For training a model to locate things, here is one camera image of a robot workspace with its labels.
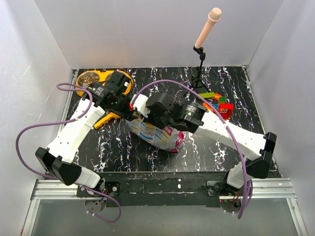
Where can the yellow double pet bowl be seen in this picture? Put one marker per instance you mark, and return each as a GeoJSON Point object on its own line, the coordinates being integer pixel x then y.
{"type": "Point", "coordinates": [86, 78]}

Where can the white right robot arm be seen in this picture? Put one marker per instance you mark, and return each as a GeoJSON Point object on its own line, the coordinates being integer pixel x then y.
{"type": "Point", "coordinates": [256, 149]}

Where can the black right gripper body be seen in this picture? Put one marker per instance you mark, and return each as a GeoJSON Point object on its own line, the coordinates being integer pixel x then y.
{"type": "Point", "coordinates": [161, 121]}

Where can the yellow plastic scoop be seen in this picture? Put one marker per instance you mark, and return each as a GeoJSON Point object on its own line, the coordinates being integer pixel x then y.
{"type": "Point", "coordinates": [106, 119]}

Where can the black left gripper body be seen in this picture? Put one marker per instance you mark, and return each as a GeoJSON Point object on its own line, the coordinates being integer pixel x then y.
{"type": "Point", "coordinates": [121, 107]}

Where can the lime green toy plate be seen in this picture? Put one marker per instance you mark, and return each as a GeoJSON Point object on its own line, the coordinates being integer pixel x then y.
{"type": "Point", "coordinates": [207, 95]}

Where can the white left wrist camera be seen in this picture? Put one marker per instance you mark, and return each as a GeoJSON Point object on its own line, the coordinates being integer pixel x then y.
{"type": "Point", "coordinates": [118, 81]}

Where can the red toy brick vehicle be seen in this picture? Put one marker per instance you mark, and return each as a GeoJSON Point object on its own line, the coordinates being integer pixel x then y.
{"type": "Point", "coordinates": [225, 110]}

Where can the green toy brick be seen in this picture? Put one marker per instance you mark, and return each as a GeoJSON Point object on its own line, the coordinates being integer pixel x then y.
{"type": "Point", "coordinates": [222, 99]}

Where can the black microphone stand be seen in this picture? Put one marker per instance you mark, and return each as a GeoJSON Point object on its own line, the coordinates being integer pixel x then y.
{"type": "Point", "coordinates": [196, 81]}

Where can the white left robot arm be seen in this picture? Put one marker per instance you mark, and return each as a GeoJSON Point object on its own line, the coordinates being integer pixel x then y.
{"type": "Point", "coordinates": [57, 158]}

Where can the cat food bag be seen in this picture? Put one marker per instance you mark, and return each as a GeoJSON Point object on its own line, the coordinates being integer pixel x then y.
{"type": "Point", "coordinates": [167, 139]}

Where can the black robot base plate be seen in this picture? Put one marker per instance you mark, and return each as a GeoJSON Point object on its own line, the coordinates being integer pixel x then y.
{"type": "Point", "coordinates": [167, 188]}

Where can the pink microphone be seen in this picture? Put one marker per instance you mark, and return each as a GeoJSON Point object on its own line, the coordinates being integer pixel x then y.
{"type": "Point", "coordinates": [213, 17]}

